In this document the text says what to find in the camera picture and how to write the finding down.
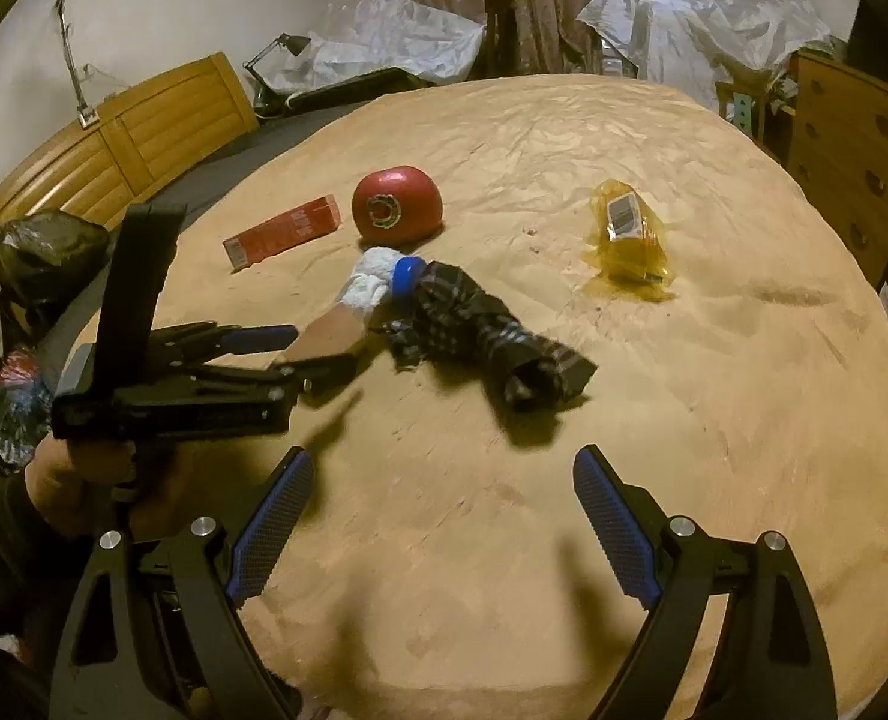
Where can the colourful plastic bag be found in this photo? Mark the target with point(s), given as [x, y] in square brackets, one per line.
[9, 397]

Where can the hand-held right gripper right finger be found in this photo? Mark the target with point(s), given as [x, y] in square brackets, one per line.
[615, 532]

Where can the grey bed sheet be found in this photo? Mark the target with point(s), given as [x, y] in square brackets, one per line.
[211, 165]

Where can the dark plaid cloth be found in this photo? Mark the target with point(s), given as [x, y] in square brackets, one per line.
[474, 315]

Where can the brown cardboard box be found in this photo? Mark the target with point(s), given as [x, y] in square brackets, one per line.
[324, 334]

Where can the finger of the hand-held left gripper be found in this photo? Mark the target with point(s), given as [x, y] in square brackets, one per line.
[260, 337]
[316, 373]

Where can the crumpled clear plastic sheet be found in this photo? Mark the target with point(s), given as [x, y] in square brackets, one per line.
[384, 37]
[699, 22]

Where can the wooden dresser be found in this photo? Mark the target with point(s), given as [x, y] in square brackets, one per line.
[834, 135]

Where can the black desk lamp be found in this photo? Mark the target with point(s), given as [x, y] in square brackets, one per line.
[294, 43]

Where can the person's left hand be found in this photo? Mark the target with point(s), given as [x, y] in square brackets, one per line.
[69, 484]

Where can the yellow plastic wrapper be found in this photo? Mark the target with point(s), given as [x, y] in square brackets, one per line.
[631, 247]

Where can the white cloth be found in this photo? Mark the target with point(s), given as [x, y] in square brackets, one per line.
[365, 277]

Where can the teal box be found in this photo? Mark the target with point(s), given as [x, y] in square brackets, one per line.
[740, 109]

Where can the tan blanket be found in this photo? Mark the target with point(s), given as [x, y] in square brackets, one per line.
[639, 390]

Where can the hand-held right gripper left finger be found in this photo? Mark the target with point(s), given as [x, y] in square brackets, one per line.
[273, 532]

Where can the wooden headboard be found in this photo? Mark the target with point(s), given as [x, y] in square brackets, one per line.
[151, 127]

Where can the red round ball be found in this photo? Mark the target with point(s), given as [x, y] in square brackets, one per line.
[406, 195]

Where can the red cardboard box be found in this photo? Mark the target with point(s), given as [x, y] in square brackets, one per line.
[279, 232]

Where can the black trash bag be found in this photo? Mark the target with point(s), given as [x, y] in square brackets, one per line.
[39, 255]

